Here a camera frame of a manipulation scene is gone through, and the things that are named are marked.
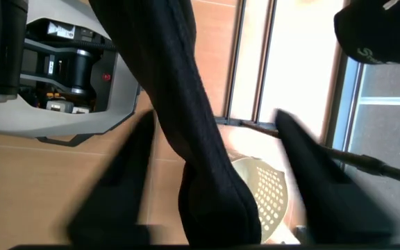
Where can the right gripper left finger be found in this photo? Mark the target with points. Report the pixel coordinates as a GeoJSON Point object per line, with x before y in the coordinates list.
{"type": "Point", "coordinates": [116, 201]}

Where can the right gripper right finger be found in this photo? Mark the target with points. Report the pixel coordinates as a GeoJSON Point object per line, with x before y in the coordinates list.
{"type": "Point", "coordinates": [332, 201]}

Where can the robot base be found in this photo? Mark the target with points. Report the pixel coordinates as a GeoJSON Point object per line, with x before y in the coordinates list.
{"type": "Point", "coordinates": [47, 87]}

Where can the black clothes rack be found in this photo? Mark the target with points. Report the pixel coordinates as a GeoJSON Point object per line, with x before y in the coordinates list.
{"type": "Point", "coordinates": [370, 163]}

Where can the white laundry basket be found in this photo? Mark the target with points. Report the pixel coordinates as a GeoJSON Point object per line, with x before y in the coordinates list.
{"type": "Point", "coordinates": [269, 194]}

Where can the window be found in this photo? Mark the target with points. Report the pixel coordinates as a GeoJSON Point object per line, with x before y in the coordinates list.
{"type": "Point", "coordinates": [384, 121]}

